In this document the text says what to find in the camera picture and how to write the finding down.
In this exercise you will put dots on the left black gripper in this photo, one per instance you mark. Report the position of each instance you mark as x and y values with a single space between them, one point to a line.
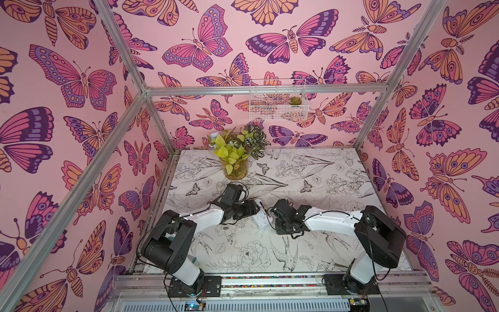
250 209

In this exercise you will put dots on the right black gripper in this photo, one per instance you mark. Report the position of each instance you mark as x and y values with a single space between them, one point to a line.
279 212

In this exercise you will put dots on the white digital alarm clock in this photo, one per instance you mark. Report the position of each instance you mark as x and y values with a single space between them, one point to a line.
262 219

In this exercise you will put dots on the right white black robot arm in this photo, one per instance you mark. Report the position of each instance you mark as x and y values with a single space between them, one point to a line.
381 238

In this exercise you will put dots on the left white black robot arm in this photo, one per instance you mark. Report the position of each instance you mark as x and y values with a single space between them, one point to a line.
167 244

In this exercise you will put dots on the green plant in glass vase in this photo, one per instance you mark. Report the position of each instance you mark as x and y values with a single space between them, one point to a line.
232 151

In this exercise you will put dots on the dark patterned leaf plant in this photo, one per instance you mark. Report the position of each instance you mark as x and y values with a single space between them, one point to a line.
255 140

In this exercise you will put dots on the small succulent in basket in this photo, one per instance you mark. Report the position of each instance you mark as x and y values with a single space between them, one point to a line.
295 101

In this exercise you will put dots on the white wire wall basket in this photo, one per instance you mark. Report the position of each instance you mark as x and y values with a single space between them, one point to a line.
270 102

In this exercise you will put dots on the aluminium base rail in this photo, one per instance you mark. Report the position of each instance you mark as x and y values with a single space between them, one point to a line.
313 291

